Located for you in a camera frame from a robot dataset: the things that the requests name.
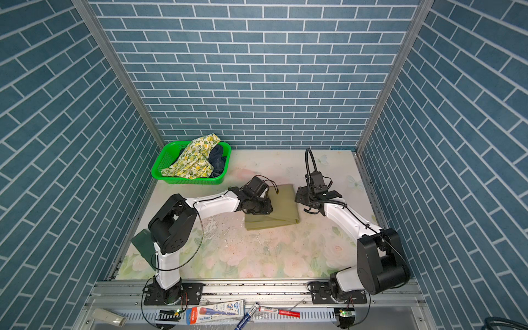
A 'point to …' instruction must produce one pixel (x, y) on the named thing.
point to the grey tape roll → (108, 317)
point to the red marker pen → (284, 312)
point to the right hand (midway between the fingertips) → (303, 196)
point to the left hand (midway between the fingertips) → (275, 211)
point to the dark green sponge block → (145, 245)
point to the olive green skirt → (283, 200)
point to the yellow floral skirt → (194, 162)
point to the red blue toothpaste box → (215, 311)
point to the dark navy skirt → (217, 161)
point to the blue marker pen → (246, 317)
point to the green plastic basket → (172, 154)
